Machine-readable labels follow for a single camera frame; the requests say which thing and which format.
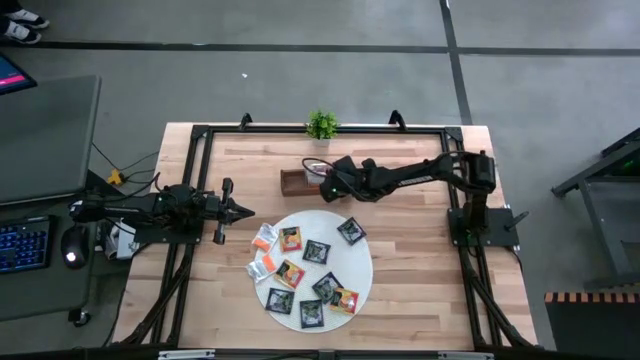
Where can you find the backlit black keyboard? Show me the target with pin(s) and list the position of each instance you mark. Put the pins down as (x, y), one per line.
(22, 244)

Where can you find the orange fruit tea packet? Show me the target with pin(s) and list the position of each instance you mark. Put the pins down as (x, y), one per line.
(344, 300)
(290, 239)
(289, 273)

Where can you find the small green potted plant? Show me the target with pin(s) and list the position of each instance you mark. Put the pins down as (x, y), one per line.
(322, 125)

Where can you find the person's shoe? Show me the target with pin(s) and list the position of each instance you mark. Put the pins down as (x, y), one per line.
(20, 34)
(27, 17)

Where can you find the white orange tea packet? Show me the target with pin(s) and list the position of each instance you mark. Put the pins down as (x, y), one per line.
(265, 236)
(316, 174)
(261, 268)

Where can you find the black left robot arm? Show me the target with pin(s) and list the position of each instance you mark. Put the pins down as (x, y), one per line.
(130, 209)

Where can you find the black crate with orange slats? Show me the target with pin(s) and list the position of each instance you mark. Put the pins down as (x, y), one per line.
(595, 325)

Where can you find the black aluminium table frame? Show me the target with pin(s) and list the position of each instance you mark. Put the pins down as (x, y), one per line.
(250, 130)

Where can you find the black caster wheel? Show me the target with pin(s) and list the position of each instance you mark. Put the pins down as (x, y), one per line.
(80, 318)

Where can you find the black metal cart frame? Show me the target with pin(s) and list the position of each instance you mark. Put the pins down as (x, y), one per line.
(590, 172)

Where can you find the large grey flat panel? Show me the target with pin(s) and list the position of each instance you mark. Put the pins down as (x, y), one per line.
(45, 135)

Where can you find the silver metal bracket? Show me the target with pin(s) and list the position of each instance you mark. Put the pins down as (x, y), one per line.
(186, 354)

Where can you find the dark screen with pink bar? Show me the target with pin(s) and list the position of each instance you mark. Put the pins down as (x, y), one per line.
(12, 75)

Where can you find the grey desk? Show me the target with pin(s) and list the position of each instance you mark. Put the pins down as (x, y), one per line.
(30, 300)

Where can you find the wooden tea organiser tray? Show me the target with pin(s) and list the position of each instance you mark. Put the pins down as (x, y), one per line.
(292, 182)

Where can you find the white printed box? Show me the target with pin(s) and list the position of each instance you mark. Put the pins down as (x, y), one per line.
(122, 240)

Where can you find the black computer mouse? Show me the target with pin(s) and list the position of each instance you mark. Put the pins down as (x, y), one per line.
(75, 247)

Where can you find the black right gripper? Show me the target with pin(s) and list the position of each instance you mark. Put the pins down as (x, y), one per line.
(352, 180)

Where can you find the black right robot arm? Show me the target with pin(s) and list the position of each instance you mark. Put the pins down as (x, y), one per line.
(420, 175)

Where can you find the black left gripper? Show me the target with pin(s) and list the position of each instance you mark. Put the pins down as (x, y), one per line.
(220, 210)

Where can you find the white round woven placemat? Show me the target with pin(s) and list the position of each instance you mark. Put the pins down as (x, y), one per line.
(350, 265)

